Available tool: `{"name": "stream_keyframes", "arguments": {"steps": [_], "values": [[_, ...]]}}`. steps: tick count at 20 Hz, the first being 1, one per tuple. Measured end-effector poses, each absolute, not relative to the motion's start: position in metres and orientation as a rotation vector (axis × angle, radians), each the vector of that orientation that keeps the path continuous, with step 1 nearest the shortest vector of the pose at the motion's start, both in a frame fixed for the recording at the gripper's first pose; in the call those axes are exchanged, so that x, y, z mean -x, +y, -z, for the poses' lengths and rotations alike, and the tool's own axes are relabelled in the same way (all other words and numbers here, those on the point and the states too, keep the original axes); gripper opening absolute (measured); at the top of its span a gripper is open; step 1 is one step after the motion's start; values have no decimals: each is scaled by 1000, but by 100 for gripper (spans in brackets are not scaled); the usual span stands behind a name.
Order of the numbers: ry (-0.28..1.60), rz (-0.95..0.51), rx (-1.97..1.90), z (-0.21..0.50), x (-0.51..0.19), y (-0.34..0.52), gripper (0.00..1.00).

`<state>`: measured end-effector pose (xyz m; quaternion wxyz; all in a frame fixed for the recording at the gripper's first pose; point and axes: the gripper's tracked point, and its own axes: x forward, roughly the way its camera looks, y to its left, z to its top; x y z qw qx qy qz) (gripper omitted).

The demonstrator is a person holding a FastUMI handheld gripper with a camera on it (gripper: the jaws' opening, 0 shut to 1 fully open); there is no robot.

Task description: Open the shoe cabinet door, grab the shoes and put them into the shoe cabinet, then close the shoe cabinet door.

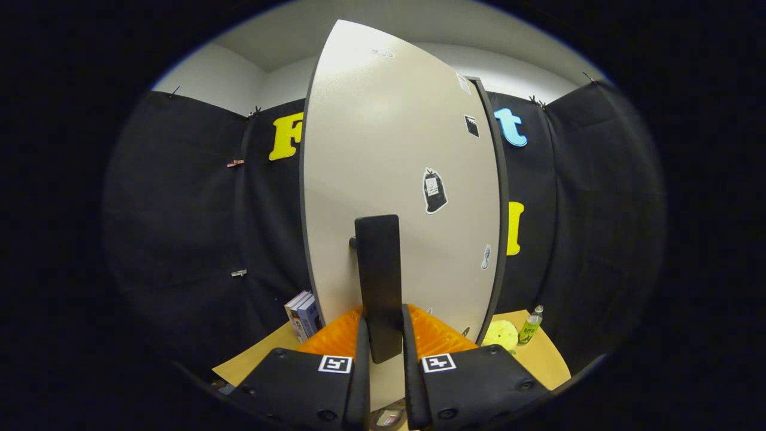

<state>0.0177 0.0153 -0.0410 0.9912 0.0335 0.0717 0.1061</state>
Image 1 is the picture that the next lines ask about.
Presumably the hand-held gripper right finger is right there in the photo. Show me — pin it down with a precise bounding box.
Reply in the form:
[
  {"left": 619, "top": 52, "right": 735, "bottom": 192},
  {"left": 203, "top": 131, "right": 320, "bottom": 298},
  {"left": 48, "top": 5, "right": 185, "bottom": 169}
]
[{"left": 400, "top": 303, "right": 550, "bottom": 431}]

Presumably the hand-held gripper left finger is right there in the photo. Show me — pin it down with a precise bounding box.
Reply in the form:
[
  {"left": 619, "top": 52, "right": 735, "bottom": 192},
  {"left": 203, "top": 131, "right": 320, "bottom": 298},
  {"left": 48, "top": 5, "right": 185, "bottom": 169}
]
[{"left": 227, "top": 305, "right": 373, "bottom": 431}]

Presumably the brown fuzzy shoe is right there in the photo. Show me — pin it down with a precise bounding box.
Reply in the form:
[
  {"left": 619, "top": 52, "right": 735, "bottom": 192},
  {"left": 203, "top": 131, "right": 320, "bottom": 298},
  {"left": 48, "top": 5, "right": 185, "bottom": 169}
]
[{"left": 372, "top": 407, "right": 405, "bottom": 429}]

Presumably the black door handle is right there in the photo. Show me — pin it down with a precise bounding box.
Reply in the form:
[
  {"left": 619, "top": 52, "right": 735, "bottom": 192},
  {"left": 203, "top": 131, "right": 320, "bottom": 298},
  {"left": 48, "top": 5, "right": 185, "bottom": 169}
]
[{"left": 349, "top": 214, "right": 405, "bottom": 365}]

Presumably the grey shoe cabinet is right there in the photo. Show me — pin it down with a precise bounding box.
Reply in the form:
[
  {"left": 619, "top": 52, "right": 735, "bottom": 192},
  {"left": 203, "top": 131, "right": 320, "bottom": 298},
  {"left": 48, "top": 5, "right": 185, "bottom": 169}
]
[{"left": 467, "top": 76, "right": 510, "bottom": 346}]

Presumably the yellow green plush toy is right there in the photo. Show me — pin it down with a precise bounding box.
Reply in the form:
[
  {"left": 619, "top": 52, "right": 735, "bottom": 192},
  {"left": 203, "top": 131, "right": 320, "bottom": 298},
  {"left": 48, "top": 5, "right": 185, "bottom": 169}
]
[{"left": 482, "top": 319, "right": 519, "bottom": 354}]

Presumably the white spine paperback book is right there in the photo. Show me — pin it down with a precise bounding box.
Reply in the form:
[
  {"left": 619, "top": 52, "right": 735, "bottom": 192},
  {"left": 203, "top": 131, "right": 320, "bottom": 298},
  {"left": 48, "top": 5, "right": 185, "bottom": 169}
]
[{"left": 284, "top": 291, "right": 312, "bottom": 343}]

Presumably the green label plastic bottle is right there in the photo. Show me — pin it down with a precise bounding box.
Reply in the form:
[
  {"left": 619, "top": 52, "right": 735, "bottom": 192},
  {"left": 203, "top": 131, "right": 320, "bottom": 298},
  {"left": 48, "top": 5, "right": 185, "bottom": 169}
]
[{"left": 518, "top": 305, "right": 544, "bottom": 346}]

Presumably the black backdrop cloth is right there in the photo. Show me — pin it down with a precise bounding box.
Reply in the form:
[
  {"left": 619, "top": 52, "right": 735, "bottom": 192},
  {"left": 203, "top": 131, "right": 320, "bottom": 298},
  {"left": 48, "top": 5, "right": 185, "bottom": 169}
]
[{"left": 102, "top": 78, "right": 668, "bottom": 384}]

